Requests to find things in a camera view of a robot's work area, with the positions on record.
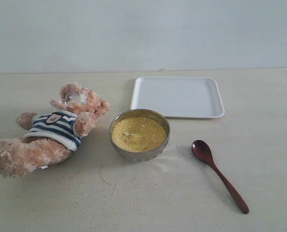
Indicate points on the dark red wooden spoon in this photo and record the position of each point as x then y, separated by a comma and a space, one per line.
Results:
202, 151

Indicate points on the teddy bear striped sweater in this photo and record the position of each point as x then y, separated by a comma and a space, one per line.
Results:
51, 138

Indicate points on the metal bowl of millet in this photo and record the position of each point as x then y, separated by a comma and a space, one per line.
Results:
140, 134

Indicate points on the white rectangular tray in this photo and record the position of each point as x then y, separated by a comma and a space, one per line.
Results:
178, 97

